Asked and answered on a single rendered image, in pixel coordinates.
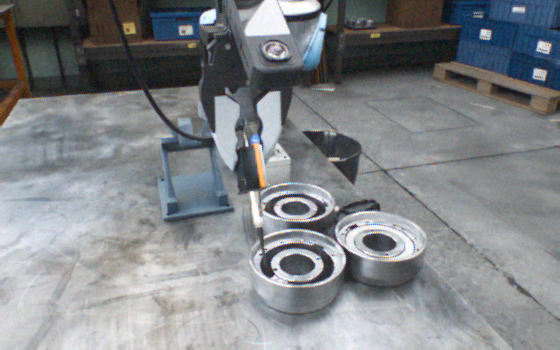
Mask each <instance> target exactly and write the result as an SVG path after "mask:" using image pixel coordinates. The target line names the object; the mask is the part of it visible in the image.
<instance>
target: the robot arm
mask: <svg viewBox="0 0 560 350"><path fill-rule="evenodd" d="M320 10H321V5H320V3H319V2H318V1H317V0H215V9H213V10H210V11H207V12H206V13H204V14H202V15H201V17H200V24H199V34H200V57H201V70H202V77H201V81H200V83H199V97H200V99H199V103H198V115H199V117H201V119H203V120H208V124H209V126H210V129H211V132H212V135H213V136H214V139H215V143H216V146H217V148H218V150H219V152H220V154H221V157H222V159H223V161H224V162H225V163H226V164H227V165H228V168H229V169H231V170H232V171H234V172H235V171H236V169H237V165H238V162H239V157H238V156H237V152H236V149H235V148H236V144H237V142H238V137H237V136H236V133H235V123H239V120H240V119H242V118H245V119H247V122H250V121H253V120H255V119H258V118H259V122H260V124H259V127H258V130H257V134H258V137H259V138H260V143H259V145H260V144H261V147H262V152H263V157H264V162H265V166H266V164H267V162H268V160H269V159H270V157H271V156H272V154H273V152H274V149H275V147H276V144H277V143H278V141H279V138H280V133H281V130H282V127H283V126H284V125H285V122H286V119H287V113H288V110H289V107H290V104H291V101H292V97H293V86H296V85H297V84H298V83H299V79H300V73H301V70H314V69H315V68H317V66H318V65H319V63H320V58H321V49H322V43H323V38H324V33H325V28H326V22H327V15H325V14H323V13H321V14H320Z"/></svg>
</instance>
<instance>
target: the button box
mask: <svg viewBox="0 0 560 350"><path fill-rule="evenodd" d="M265 168H266V174H267V184H270V187H271V186H274V185H277V184H281V183H287V182H290V170H291V159H290V158H289V156H287V153H286V152H285V151H284V150H283V149H282V148H281V147H280V144H279V143H277V144H276V147H275V149H274V152H273V154H272V156H271V157H270V159H269V160H268V162H267V164H266V166H265Z"/></svg>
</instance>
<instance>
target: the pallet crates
mask: <svg viewBox="0 0 560 350"><path fill-rule="evenodd" d="M474 15H482V18H480V17H474ZM462 16H464V17H463V22H461V23H462V28H461V33H460V38H458V39H460V40H459V45H458V51H457V56H456V61H452V62H450V63H447V62H446V63H439V64H435V67H434V68H435V69H434V73H433V78H432V79H433V80H436V81H441V82H444V83H446V84H449V85H452V86H454V87H460V88H462V89H465V90H468V91H470V92H473V93H478V94H480V95H483V96H485V97H488V98H491V99H493V100H499V101H501V102H504V103H507V104H509V105H512V106H517V107H520V108H523V109H525V110H528V111H530V112H532V113H538V114H540V115H543V116H548V115H553V114H555V113H554V112H555V111H556V107H557V105H560V0H492V1H491V6H490V10H489V13H484V14H472V15H462ZM453 72H455V73H459V75H461V76H463V77H467V78H469V79H475V80H477V81H478V83H477V86H471V85H469V84H466V83H462V82H460V81H457V80H452V79H453ZM499 88H504V89H507V90H509V91H512V92H518V93H521V94H524V95H526V96H530V97H532V99H531V103H530V104H529V103H526V102H524V101H521V100H517V99H512V98H509V97H507V96H504V95H501V94H499V93H498V91H499Z"/></svg>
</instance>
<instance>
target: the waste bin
mask: <svg viewBox="0 0 560 350"><path fill-rule="evenodd" d="M301 132H302V133H303V134H304V135H305V136H306V137H307V138H308V139H309V140H310V141H311V142H312V143H313V144H314V145H315V146H316V147H317V148H318V149H319V150H320V151H321V152H322V153H323V155H324V156H326V158H339V160H336V161H330V162H332V163H333V165H334V166H335V167H336V168H337V169H339V171H340V172H341V173H342V174H343V175H345V177H346V179H347V180H348V181H349V182H351V183H352V184H353V186H354V184H355V182H356V179H357V175H358V169H359V163H360V154H361V150H362V149H361V145H360V143H359V142H358V141H357V140H355V139H353V138H352V137H350V136H346V135H344V134H342V133H339V132H335V131H330V130H301Z"/></svg>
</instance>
